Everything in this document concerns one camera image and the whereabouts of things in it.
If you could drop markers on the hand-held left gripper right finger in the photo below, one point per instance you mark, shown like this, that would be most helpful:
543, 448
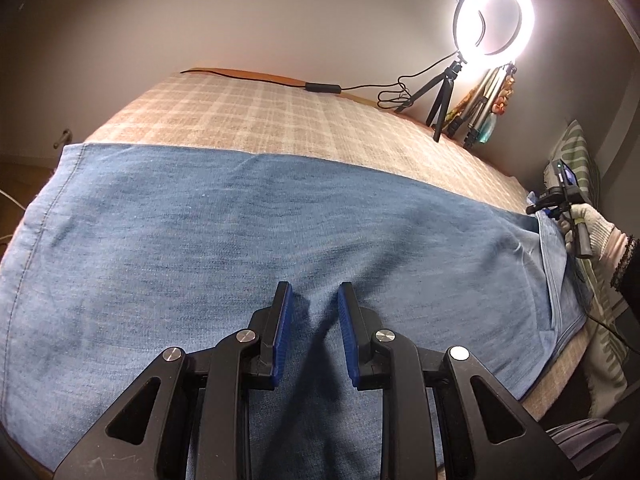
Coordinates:
346, 325

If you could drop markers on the orange patterned bed sheet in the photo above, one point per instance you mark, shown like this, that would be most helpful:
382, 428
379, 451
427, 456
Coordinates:
260, 76

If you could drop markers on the beige checked blanket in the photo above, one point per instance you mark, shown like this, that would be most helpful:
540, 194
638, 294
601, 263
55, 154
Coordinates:
300, 120

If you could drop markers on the yellow scarf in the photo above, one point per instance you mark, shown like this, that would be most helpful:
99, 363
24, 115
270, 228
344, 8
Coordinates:
457, 107

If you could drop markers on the blue denim pants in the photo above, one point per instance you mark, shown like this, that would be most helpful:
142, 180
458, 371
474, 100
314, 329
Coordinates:
200, 235

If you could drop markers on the green striped white towel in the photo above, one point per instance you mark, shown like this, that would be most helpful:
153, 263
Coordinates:
575, 145

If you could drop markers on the orange knotted scarf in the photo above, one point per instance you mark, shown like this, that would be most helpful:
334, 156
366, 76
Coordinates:
505, 92

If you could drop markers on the person's right hand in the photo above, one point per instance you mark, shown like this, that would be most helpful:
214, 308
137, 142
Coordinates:
602, 235

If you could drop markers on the grey folded metal frame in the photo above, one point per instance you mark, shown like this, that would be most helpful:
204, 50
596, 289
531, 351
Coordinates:
480, 100

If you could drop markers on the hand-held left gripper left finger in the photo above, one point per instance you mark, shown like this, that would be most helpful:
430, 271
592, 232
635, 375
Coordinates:
281, 325

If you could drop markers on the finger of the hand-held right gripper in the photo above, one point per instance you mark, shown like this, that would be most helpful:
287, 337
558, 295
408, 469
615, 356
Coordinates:
540, 206

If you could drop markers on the person's right forearm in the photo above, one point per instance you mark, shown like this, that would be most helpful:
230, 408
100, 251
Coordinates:
627, 267

